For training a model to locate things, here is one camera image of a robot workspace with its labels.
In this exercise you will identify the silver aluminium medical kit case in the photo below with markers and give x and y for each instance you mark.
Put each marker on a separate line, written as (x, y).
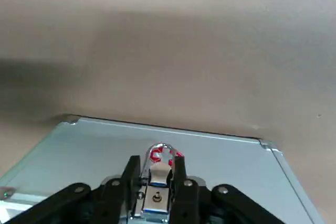
(78, 150)

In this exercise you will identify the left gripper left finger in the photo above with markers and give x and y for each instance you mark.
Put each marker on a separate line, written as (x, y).
(110, 200)

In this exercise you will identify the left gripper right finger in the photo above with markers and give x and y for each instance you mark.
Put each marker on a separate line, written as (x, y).
(189, 203)

